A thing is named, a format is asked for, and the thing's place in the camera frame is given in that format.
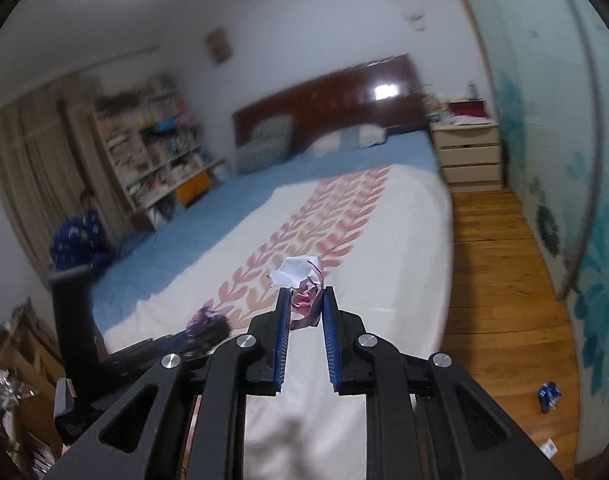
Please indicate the beige nightstand with drawers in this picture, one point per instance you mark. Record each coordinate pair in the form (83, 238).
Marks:
(472, 155)

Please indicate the crumpled silver foil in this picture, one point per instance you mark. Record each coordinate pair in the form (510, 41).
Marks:
(7, 390)

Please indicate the brown cardboard box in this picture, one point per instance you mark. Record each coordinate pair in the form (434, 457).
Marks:
(32, 355)

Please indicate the blue flower sliding door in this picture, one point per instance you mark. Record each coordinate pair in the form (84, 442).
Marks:
(604, 310)

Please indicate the grey flower sliding door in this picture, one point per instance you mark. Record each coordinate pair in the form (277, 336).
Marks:
(529, 135)

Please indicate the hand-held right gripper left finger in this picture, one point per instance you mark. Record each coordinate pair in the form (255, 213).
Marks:
(282, 340)

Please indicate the crushed blue can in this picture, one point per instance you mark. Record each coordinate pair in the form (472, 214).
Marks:
(549, 396)

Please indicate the small white pink paper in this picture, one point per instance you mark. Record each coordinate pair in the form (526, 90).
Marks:
(297, 280)

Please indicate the beige curtain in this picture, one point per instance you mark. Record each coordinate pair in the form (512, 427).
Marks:
(29, 170)

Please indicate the cluttered wooden bookshelf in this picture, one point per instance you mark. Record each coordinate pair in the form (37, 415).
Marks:
(154, 145)

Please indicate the purple wrapper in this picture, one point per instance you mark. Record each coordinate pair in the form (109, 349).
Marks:
(207, 317)

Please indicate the grey patterned pillow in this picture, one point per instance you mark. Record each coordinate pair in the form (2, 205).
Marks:
(264, 145)

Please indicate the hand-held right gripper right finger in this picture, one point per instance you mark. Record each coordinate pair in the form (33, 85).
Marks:
(331, 340)

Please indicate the dark wooden headboard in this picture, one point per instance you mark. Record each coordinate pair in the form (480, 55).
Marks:
(334, 95)

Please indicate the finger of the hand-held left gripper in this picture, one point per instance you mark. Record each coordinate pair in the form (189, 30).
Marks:
(154, 350)

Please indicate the orange storage box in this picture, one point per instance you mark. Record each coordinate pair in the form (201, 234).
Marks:
(192, 189)

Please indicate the bed with white blue sheet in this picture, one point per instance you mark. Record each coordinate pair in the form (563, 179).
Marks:
(384, 240)

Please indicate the white pillow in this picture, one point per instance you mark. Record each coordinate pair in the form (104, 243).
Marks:
(332, 144)
(372, 135)

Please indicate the white green carton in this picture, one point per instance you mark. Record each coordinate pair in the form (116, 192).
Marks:
(549, 448)

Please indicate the red box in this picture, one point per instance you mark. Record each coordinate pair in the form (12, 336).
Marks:
(467, 108)

